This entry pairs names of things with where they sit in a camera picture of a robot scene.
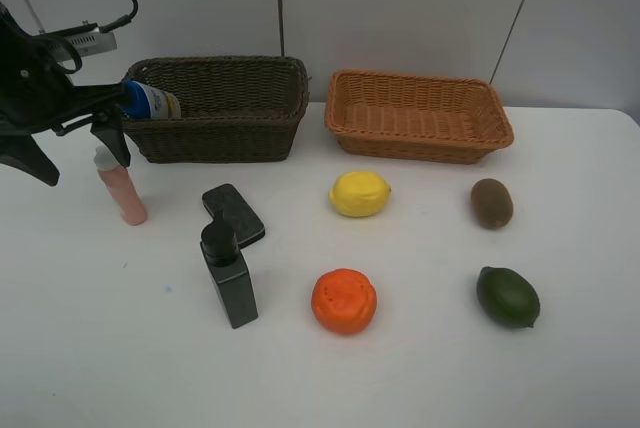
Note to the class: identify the yellow lemon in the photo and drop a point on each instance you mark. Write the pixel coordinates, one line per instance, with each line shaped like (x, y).
(359, 194)

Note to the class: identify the orange wicker basket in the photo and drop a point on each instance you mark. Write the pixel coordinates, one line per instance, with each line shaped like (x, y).
(426, 118)

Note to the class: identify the black pump dispenser bottle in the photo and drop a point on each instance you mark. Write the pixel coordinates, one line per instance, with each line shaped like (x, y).
(229, 271)

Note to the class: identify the pink tube bottle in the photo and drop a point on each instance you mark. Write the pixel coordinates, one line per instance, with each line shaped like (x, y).
(120, 186)

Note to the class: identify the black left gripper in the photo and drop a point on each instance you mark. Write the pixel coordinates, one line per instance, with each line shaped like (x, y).
(37, 95)

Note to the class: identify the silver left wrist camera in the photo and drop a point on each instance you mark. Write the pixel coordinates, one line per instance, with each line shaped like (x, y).
(85, 40)

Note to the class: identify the blue capped white bottle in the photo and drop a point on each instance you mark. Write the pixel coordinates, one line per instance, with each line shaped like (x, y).
(146, 102)

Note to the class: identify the dark brown wicker basket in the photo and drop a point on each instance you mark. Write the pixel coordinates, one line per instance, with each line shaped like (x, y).
(234, 109)

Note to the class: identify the dark green avocado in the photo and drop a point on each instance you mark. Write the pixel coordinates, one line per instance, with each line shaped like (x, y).
(507, 298)

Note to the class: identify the orange tangerine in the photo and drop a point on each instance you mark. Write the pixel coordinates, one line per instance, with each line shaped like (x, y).
(344, 301)

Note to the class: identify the brown kiwi fruit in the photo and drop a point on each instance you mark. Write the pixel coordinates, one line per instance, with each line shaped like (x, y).
(491, 203)

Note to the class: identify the black whiteboard eraser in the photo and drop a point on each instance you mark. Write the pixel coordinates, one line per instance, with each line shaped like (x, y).
(237, 212)

